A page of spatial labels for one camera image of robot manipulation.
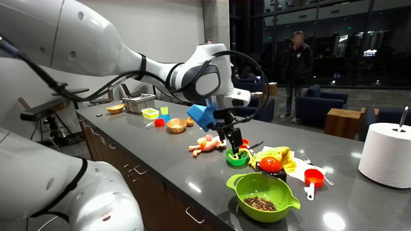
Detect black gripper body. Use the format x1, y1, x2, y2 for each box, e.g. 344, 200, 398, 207
212, 106, 242, 137

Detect green bowl with spout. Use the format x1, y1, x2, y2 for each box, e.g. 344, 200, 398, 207
225, 171, 302, 224

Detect yellow shallow bowl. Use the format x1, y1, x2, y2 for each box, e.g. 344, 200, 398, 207
105, 102, 126, 115

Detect orange pink toy chicken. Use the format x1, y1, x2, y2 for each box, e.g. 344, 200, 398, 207
188, 133, 227, 159

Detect dark blue sofa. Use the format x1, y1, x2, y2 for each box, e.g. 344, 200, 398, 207
233, 94, 276, 123

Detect orange toy tomato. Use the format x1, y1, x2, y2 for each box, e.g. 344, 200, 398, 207
258, 156, 283, 174

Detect low wooden table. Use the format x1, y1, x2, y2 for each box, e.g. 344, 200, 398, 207
252, 90, 267, 105

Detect black box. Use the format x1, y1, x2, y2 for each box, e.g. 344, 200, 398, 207
256, 166, 288, 183

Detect brown cardboard box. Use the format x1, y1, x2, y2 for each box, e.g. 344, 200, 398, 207
263, 80, 279, 97

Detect green and blue cup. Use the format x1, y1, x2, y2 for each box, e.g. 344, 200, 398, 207
159, 105, 171, 123

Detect brown food pieces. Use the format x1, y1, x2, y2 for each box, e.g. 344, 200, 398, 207
243, 194, 277, 212

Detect white cloth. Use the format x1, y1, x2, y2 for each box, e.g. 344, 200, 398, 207
285, 156, 335, 187

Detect yellow plastic container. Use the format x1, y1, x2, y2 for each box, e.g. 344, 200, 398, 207
140, 106, 161, 120

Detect person in dark jacket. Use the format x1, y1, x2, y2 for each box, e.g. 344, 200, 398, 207
280, 29, 315, 125

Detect metal baking pan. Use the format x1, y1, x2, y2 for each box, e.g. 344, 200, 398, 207
122, 92, 157, 114

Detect dark blue armchair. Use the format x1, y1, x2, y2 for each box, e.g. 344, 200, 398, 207
358, 105, 411, 143
295, 83, 349, 129

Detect brown wooden counter cabinet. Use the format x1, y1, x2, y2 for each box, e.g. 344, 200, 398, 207
78, 116, 233, 231

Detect wooden cube side table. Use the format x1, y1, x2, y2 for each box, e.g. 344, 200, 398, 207
324, 106, 364, 139

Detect white paper towel roll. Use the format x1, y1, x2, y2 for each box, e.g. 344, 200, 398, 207
357, 121, 411, 189

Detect metal paper towel rod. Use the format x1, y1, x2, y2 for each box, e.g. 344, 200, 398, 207
397, 105, 411, 132

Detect red white-handled measuring cup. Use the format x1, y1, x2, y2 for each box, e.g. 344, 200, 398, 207
303, 167, 326, 202

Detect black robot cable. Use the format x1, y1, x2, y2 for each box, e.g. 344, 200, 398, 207
0, 35, 271, 129

